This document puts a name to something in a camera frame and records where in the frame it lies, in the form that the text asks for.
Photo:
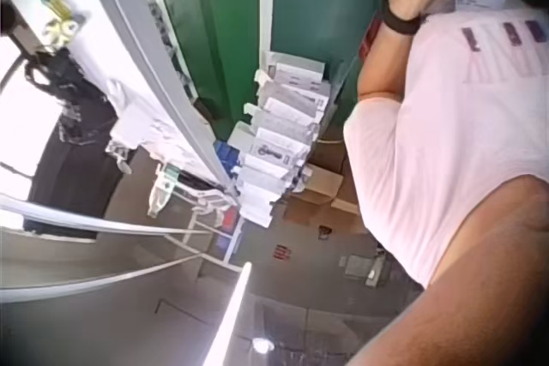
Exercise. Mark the black wrist band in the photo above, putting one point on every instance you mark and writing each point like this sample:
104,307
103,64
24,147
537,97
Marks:
396,21

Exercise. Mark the red packet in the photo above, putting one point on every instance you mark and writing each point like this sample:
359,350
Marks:
371,36

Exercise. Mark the stack of white boxes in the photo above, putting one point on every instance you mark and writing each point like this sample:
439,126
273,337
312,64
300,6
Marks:
279,134

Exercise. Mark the brown cardboard carton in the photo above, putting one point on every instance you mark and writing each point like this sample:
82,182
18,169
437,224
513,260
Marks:
321,194

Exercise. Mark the blue box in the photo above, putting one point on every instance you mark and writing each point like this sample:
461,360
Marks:
226,158

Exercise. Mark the grey white shelf rack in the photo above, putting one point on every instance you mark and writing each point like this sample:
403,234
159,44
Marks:
141,83

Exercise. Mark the black hanging garment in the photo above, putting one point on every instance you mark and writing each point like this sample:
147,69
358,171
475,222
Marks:
68,134

